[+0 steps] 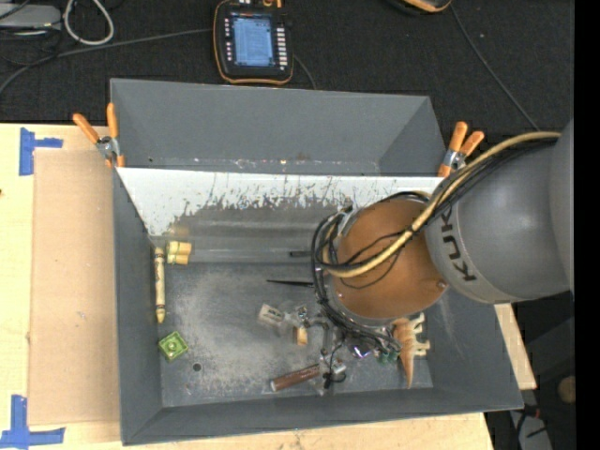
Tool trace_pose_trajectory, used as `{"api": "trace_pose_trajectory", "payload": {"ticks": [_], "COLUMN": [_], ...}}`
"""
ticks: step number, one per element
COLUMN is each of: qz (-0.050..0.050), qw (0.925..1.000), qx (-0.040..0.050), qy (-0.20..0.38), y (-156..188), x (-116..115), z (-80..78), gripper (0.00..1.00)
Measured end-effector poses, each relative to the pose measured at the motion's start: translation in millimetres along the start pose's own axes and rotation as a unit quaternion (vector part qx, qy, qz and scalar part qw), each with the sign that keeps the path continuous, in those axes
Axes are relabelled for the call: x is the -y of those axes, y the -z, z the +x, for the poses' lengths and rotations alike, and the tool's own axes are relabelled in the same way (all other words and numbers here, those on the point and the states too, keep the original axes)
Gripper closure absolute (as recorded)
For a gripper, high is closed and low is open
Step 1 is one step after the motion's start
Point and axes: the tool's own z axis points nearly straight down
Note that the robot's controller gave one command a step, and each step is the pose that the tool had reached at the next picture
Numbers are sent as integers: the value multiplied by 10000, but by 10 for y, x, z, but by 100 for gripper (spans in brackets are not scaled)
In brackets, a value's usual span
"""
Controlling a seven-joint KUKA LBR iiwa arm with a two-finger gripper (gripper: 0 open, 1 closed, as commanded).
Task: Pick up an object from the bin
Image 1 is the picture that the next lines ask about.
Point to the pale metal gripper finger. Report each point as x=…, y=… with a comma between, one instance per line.
x=334, y=373
x=329, y=340

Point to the brown cylindrical stick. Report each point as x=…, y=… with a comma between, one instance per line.
x=295, y=377

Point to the orange toy dinosaur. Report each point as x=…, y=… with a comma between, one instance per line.
x=407, y=349

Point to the clear glass bottle with cork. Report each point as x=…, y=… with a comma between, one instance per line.
x=274, y=316

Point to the thin black pointed stick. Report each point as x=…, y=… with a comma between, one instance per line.
x=295, y=282

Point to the green toy brick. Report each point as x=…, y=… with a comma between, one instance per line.
x=173, y=346

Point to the short yellow cylinder pair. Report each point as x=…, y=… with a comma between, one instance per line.
x=180, y=252

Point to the yellow crayon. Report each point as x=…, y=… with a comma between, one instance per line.
x=160, y=284

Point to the grey metal bin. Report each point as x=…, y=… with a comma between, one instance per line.
x=234, y=124

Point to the brown cardboard board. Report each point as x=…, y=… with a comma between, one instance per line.
x=70, y=289

